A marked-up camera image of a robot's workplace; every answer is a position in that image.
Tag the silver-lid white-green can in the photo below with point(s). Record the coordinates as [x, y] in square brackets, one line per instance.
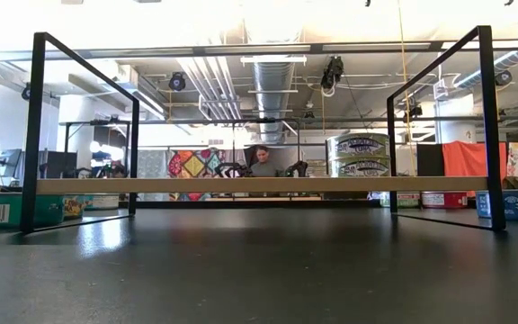
[407, 200]

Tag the colourful patchwork quilt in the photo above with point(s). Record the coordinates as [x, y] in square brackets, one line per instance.
[193, 164]

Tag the silver-lid red can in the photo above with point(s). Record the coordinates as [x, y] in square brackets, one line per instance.
[443, 200]

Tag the orange cloth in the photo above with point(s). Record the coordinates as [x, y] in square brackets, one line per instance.
[466, 159]

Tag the silver-lid yellow-teal can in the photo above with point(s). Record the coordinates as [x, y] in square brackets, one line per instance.
[74, 207]

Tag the black panel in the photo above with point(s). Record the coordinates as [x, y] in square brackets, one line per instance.
[430, 159]

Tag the silver-lid green tuna can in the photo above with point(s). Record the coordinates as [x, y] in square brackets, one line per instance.
[360, 145]

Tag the black ceiling camera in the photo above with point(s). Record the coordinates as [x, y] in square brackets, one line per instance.
[503, 78]
[177, 82]

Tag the person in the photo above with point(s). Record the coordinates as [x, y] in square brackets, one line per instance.
[264, 168]

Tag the gold-lid green tuna can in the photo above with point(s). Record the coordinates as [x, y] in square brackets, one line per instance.
[360, 167]

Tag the background black robot arm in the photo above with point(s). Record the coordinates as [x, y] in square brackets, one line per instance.
[234, 170]
[297, 168]

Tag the silver ventilation duct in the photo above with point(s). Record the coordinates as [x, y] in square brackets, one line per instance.
[272, 99]

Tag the black hanging ceiling device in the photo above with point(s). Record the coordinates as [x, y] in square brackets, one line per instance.
[332, 72]

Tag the wooden shelf with black frame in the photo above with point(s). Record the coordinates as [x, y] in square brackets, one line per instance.
[259, 185]

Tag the dark computer monitor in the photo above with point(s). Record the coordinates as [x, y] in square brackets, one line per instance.
[59, 164]

